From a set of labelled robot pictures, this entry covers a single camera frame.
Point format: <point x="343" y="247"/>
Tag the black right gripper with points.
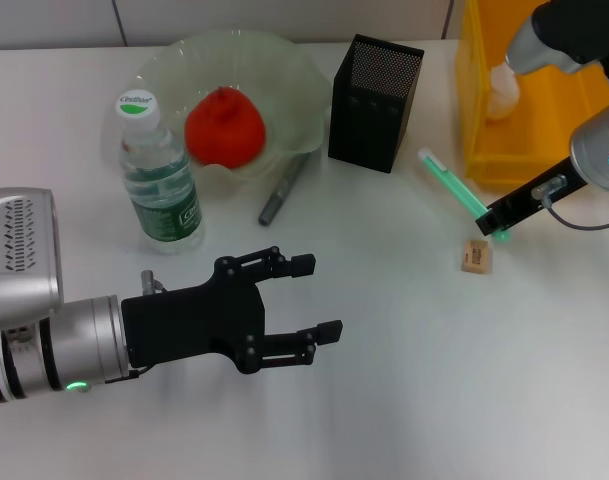
<point x="529" y="200"/>

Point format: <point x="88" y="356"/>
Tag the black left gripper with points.
<point x="194" y="322"/>

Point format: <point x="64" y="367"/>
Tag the tan eraser block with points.
<point x="476" y="256"/>

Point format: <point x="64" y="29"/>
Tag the white paper ball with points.
<point x="501" y="100"/>

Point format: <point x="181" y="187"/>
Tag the clear green-label water bottle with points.
<point x="164" y="215"/>

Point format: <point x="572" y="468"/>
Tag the red-orange knitted orange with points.
<point x="229" y="130"/>

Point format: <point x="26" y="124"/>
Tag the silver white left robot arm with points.
<point x="84" y="345"/>

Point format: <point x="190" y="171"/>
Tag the dark grey marker pen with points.
<point x="281" y="192"/>

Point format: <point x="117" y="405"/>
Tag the black mesh pen holder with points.
<point x="369" y="125"/>

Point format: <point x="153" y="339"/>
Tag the green glass fruit bowl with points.
<point x="294" y="90"/>

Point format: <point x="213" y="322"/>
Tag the yellow plastic bin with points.
<point x="534" y="140"/>

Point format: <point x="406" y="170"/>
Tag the metal left wrist plug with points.
<point x="148" y="282"/>

